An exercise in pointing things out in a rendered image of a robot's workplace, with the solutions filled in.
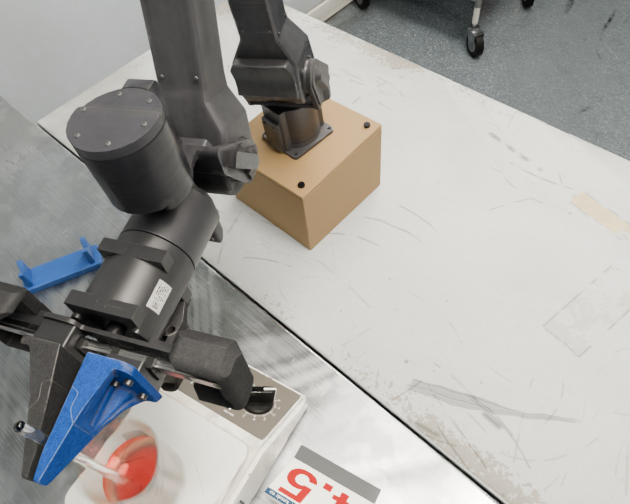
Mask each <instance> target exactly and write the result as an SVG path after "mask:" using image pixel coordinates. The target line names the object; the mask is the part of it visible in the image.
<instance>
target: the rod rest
mask: <svg viewBox="0 0 630 504"><path fill-rule="evenodd" d="M79 239H80V242H81V244H82V246H83V248H84V249H81V250H79V251H76V252H73V253H71V254H68V255H65V256H63V257H60V258H57V259H55V260H52V261H50V262H47V263H44V264H42V265H39V266H36V267H34V268H31V269H30V268H29V267H28V266H27V265H26V264H25V263H24V262H23V261H22V260H19V261H17V266H18V268H19V270H20V273H19V274H18V277H19V278H20V279H21V280H22V281H23V286H24V288H26V289H28V290H29V291H30V292H31V293H32V294H34V293H36V292H39V291H42V290H44V289H47V288H49V287H52V286H55V285H57V284H60V283H62V282H65V281H68V280H70V279H73V278H76V277H78V276H81V275H83V274H86V273H89V272H91V271H94V270H96V269H99V268H100V266H101V265H102V263H103V258H102V255H101V254H100V253H99V251H98V250H97V247H98V245H96V244H95V245H92V246H91V245H90V244H89V242H88V241H87V240H86V238H85V237H84V236H83V237H81V238H79Z"/></svg>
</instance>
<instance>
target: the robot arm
mask: <svg viewBox="0 0 630 504"><path fill-rule="evenodd" d="M227 2H228V5H229V8H230V11H231V14H232V16H233V19H234V22H235V25H236V28H237V31H238V34H239V38H240V41H239V44H238V47H237V50H236V53H235V56H234V59H233V62H232V66H231V70H230V72H231V74H232V76H233V78H234V80H235V83H236V86H237V90H238V95H239V96H243V98H244V99H245V100H246V101H247V103H248V104H249V105H252V106H254V105H261V107H262V111H263V116H262V117H261V120H262V123H263V127H264V130H265V131H264V132H263V133H262V136H263V138H264V139H265V140H267V141H268V143H269V144H270V145H272V146H273V147H275V148H276V149H277V150H279V151H280V152H284V153H285V154H287V155H288V156H289V157H291V158H292V159H294V160H298V159H300V158H301V157H302V156H303V155H305V154H306V153H307V152H309V151H310V150H311V149H312V148H314V147H315V146H316V145H317V144H319V143H320V142H321V141H323V140H324V139H325V138H326V137H328V136H329V135H330V134H332V133H333V127H332V126H330V125H329V124H327V123H326V122H324V119H323V113H322V106H321V105H322V103H323V102H325V101H327V100H329V99H330V97H331V90H330V84H329V81H330V75H329V66H328V64H326V63H324V62H322V61H320V60H319V59H317V58H314V54H313V51H312V48H311V44H310V41H309V38H308V35H307V34H306V33H305V32H304V31H303V30H302V29H300V28H299V27H298V26H297V25H296V24H295V23H294V22H293V21H292V20H291V19H290V18H289V17H288V16H287V14H286V12H285V8H284V3H283V0H227ZM140 4H141V8H142V13H143V18H144V22H145V27H146V32H147V36H148V41H149V45H150V50H151V55H152V59H153V64H154V69H155V73H156V78H157V81H156V80H147V79H127V81H126V82H125V84H124V85H123V87H122V88H121V89H117V90H114V91H110V92H107V93H105V94H103V95H100V96H98V97H96V98H94V99H93V100H91V101H90V102H88V103H87V104H85V105H84V106H81V107H78V108H76V109H75V111H74V112H73V113H72V114H71V116H70V118H69V120H68V122H67V126H66V136H67V139H68V140H69V142H70V143H71V145H72V146H73V148H74V149H75V151H76V152H77V154H78V155H79V157H80V158H81V159H82V161H83V162H84V164H85V165H86V167H87V168H88V170H89V171H90V173H91V174H92V175H93V177H94V178H95V180H96V181H97V183H98V184H99V186H100V187H101V189H102V190H103V191H104V193H105V194H106V196H107V197H108V199H109V200H110V202H111V203H112V205H113V206H114V207H116V208H117V209H118V210H120V211H122V212H125V213H128V214H132V215H131V217H130V218H129V220H128V222H127V223H126V225H125V227H124V228H123V230H122V232H121V233H120V235H119V236H118V238H117V240H116V239H111V238H106V237H104V238H103V239H102V241H101V243H100V244H99V246H98V247H97V250H98V251H99V253H100V254H101V255H102V257H103V258H104V259H105V260H104V261H103V263H102V265H101V266H100V268H99V270H98V271H97V273H96V275H95V276H94V278H93V280H92V281H91V283H90V285H89V286H88V288H87V290H86V291H85V292H82V291H78V290H74V289H72V290H71V291H70V293H69V295H68V296H67V298H66V299H65V301H64V304H65V305H66V306H67V307H68V308H69V309H70V310H71V311H72V312H73V314H72V315H71V317H67V316H63V315H59V314H55V313H53V312H51V311H50V310H49V309H48V308H47V307H46V306H45V305H44V304H43V303H42V302H40V301H39V300H38V299H37V298H36V297H35V296H34V295H33V294H32V293H31V292H30V291H29V290H28V289H26V288H24V287H20V286H16V285H12V284H8V283H4V282H0V341H1V342H2V343H4V344H5V345H7V346H9V347H13V348H16V349H20V350H24V351H27V352H30V400H29V407H28V409H29V410H28V417H27V424H29V425H31V426H33V427H35V428H36V429H38V430H40V431H42V432H44V433H46V434H48V435H49V438H48V440H47V443H46V445H45V447H44V446H42V445H40V444H38V443H36V442H34V441H32V440H30V439H28V438H26V437H25V445H24V454H23V464H22V473H21V476H22V478H24V479H27V480H29V481H32V482H35V483H38V484H41V485H43V486H46V485H48V484H50V483H51V482H52V481H53V479H54V478H55V477H56V476H57V475H58V474H59V473H60V472H61V471H62V470H63V469H64V468H65V467H66V466H67V465H68V464H69V463H70V462H71V461H72V460H73V459H74V458H75V457H76V456H77V455H78V454H79V453H80V452H81V451H82V450H83V449H84V448H85V446H86V445H87V444H88V443H89V442H90V441H91V440H92V439H93V438H94V437H95V436H96V435H97V434H98V433H99V432H100V431H101V430H102V429H103V428H104V427H105V426H106V425H108V424H109V423H110V422H111V421H112V420H113V419H115V418H116V417H117V416H118V415H119V414H120V413H122V412H123V411H124V410H126V409H128V408H130V407H132V406H135V405H137V404H139V403H142V402H144V401H150V402H158V401H159V400H160V399H161V398H162V395H161V394H160V393H159V390H160V388H162V389H163V390H164V391H168V392H174V391H177V390H178V388H179V387H180V385H181V383H182V381H183V380H184V379H185V380H188V381H192V382H194V385H193V387H194V389H195V392H196V394H197V396H198V399H199V400H201V401H204V402H208V403H212V404H215V405H219V406H222V407H226V408H230V409H233V410H241V409H243V408H244V407H245V406H246V405H247V402H248V400H249V397H250V394H251V391H252V388H253V381H254V376H253V374H252V372H251V370H250V368H249V366H248V364H247V362H246V360H245V358H244V355H243V353H242V351H241V349H240V347H239V345H238V343H237V341H236V340H232V339H228V338H224V337H220V336H216V335H212V334H208V333H204V332H200V331H196V330H191V329H190V326H189V325H188V324H187V313H188V306H189V304H190V301H191V296H192V293H191V291H190V290H189V288H188V286H187V285H188V283H189V281H190V279H191V277H192V275H193V273H194V271H195V269H196V266H197V264H198V262H199V260H200V258H201V256H202V254H203V252H204V250H205V248H206V246H207V244H208V242H209V241H211V242H216V243H221V242H222V240H223V228H222V225H221V223H220V221H219V219H220V215H219V211H218V209H217V208H216V206H215V204H214V202H213V200H212V198H211V197H210V195H209V194H208V193H212V194H221V195H230V196H232V195H236V194H237V193H238V192H240V190H241V188H242V187H243V185H244V183H250V182H251V181H252V180H253V178H254V176H255V173H256V170H257V168H258V166H259V155H258V153H257V152H258V148H257V147H256V144H255V141H254V140H253V139H252V136H251V131H250V126H249V121H248V116H247V112H246V109H245V108H244V106H243V105H242V104H241V102H240V101H239V100H238V99H237V97H236V96H235V95H234V93H233V92H232V91H231V89H230V88H229V87H228V85H227V81H226V76H225V72H224V65H223V58H222V51H221V44H220V37H219V30H218V23H217V16H216V9H215V1H214V0H140ZM88 335H89V336H91V337H93V338H96V339H97V340H98V341H95V340H92V339H88V338H85V337H86V336H88Z"/></svg>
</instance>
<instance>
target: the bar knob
mask: <svg viewBox="0 0 630 504"><path fill-rule="evenodd" d="M275 395H276V388H274V387H272V386H253V388H252V391H251V394H250V397H249V400H248V402H247V405H246V406H245V407H244V409H245V410H246V411H248V412H250V413H252V414H265V413H267V412H269V411H270V410H271V409H272V407H273V404H274V399H275Z"/></svg>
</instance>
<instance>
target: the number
mask: <svg viewBox="0 0 630 504"><path fill-rule="evenodd" d="M272 489H273V490H275V491H276V492H278V493H280V494H281V495H283V496H285V497H286V498H288V499H289V500H291V501H293V502H294V503H296V504H365V503H363V502H362V501H360V500H358V499H356V498H355V497H353V496H351V495H350V494H348V493H346V492H344V491H343V490H341V489H339V488H338V487H336V486H334V485H332V484H331V483H329V482H327V481H326V480H324V479H322V478H320V477H319V476H317V475H315V474H314V473H312V472H310V471H308V470H307V469H305V468H303V467H302V466H300V465H298V464H296V463H295V462H293V463H292V464H291V465H290V466H289V467H288V469H287V470H286V471H285V472H284V473H283V475H282V476H281V477H280V478H279V479H278V480H277V482H276V483H275V484H274V485H273V486H272Z"/></svg>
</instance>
